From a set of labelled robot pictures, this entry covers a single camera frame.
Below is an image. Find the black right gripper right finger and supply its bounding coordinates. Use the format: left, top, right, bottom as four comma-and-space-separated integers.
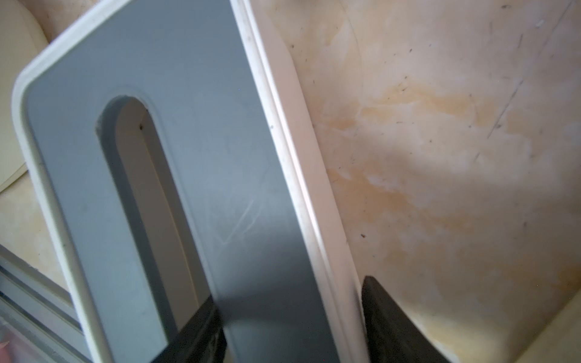
362, 276, 448, 363

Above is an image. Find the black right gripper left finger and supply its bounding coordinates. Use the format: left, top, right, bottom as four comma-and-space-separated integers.
151, 296, 227, 363

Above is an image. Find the white box grey lid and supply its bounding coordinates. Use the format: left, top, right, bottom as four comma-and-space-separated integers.
12, 1, 369, 362

